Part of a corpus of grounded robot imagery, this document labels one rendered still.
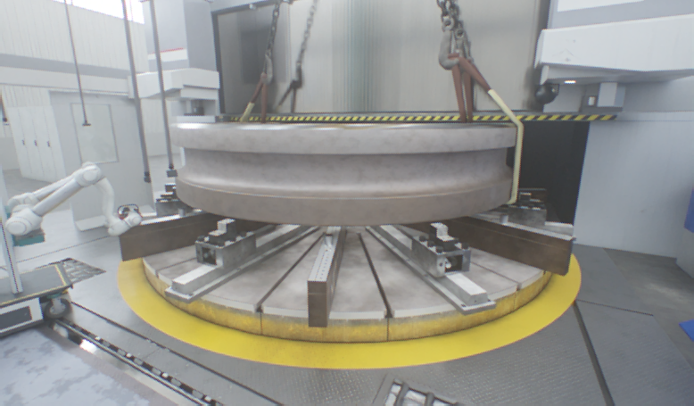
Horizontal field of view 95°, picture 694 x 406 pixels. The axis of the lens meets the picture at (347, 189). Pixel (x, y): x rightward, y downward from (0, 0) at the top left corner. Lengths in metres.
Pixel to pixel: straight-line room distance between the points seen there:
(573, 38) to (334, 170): 2.41
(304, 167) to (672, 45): 3.16
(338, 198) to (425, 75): 3.33
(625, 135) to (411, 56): 3.20
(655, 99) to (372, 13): 4.04
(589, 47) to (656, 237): 3.23
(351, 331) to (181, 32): 5.59
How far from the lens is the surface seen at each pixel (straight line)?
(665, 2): 4.26
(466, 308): 2.81
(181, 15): 6.73
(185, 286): 3.10
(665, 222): 6.01
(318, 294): 2.40
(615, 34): 3.70
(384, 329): 2.87
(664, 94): 4.77
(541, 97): 4.12
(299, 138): 2.85
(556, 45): 3.63
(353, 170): 2.96
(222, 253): 3.14
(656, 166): 5.82
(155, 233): 4.20
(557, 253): 3.78
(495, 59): 5.53
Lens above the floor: 1.80
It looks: 12 degrees down
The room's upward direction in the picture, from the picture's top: straight up
